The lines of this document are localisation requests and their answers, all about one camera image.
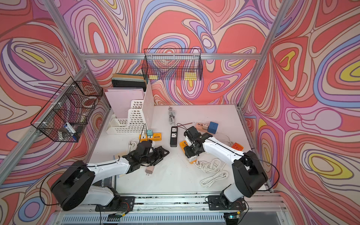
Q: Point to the pink small plug adapter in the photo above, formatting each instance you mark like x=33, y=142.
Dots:
x=149, y=170

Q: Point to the teal plug adapter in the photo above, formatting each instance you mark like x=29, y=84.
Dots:
x=149, y=134

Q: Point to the orange cube socket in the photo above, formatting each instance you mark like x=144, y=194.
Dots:
x=237, y=147

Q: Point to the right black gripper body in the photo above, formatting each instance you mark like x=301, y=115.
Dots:
x=191, y=151

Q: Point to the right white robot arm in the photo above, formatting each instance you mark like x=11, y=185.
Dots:
x=248, y=172

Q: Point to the black wire basket back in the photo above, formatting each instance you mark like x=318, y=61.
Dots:
x=166, y=64

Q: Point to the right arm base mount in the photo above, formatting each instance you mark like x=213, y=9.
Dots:
x=220, y=203

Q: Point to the black wire basket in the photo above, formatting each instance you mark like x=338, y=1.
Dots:
x=66, y=115
x=166, y=64

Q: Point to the blue cube socket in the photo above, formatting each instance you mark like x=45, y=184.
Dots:
x=212, y=127

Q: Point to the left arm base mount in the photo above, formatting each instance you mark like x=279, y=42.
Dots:
x=121, y=204

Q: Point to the pink power strip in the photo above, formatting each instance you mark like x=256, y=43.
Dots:
x=198, y=126

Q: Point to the pink folder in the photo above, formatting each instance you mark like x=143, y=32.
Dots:
x=120, y=99

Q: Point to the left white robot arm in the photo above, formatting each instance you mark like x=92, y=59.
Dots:
x=76, y=186

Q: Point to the black power strip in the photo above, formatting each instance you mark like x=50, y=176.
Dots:
x=174, y=136

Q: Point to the dark books stack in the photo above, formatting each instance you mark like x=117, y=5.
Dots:
x=129, y=81

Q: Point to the black wire basket left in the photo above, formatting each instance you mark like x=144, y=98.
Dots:
x=66, y=115

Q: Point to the black white magazine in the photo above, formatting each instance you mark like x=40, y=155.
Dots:
x=109, y=182

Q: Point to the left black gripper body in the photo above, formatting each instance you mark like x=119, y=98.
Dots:
x=149, y=159

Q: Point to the yellow power strip with adapters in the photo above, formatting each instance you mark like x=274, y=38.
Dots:
x=156, y=137

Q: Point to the white plastic file organizer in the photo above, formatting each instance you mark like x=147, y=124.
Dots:
x=140, y=113

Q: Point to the white cube socket adapter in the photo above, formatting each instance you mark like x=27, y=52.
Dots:
x=190, y=154

